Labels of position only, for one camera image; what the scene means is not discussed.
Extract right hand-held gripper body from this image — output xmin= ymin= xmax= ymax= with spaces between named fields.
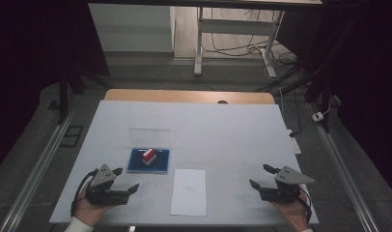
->
xmin=259 ymin=165 xmax=316 ymax=205

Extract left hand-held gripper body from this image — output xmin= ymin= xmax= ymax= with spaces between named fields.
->
xmin=85 ymin=163 xmax=130 ymax=207

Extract blue ink pad case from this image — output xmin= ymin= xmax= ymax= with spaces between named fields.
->
xmin=126 ymin=128 xmax=171 ymax=175

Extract red and white stamp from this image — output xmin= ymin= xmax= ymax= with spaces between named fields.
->
xmin=142 ymin=148 xmax=157 ymax=166

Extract person's left hand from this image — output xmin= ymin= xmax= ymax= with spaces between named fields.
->
xmin=72 ymin=186 xmax=115 ymax=227

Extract person's right hand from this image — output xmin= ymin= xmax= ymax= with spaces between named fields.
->
xmin=269 ymin=188 xmax=312 ymax=232

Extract white paper sheet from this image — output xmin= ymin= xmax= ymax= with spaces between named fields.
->
xmin=170 ymin=168 xmax=208 ymax=218

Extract white table cover sheet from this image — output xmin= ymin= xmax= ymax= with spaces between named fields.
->
xmin=48 ymin=100 xmax=321 ymax=225

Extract black metal stand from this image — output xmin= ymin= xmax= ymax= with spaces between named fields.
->
xmin=255 ymin=61 xmax=342 ymax=133
xmin=47 ymin=64 xmax=111 ymax=126

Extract dark curtain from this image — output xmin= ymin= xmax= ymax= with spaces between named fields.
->
xmin=0 ymin=0 xmax=111 ymax=175
xmin=275 ymin=0 xmax=392 ymax=201

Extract white cabinet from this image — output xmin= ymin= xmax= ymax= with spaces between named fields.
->
xmin=88 ymin=3 xmax=176 ymax=53

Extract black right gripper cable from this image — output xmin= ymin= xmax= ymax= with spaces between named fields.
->
xmin=296 ymin=188 xmax=313 ymax=224

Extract black floor socket frame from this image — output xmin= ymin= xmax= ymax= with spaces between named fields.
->
xmin=59 ymin=125 xmax=85 ymax=149

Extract aluminium floor rail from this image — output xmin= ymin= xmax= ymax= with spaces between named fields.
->
xmin=308 ymin=102 xmax=380 ymax=232
xmin=0 ymin=110 xmax=76 ymax=232

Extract black floor cables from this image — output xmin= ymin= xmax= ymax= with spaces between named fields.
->
xmin=202 ymin=8 xmax=303 ymax=80

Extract white desk frame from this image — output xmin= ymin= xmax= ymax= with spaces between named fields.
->
xmin=193 ymin=6 xmax=286 ymax=79

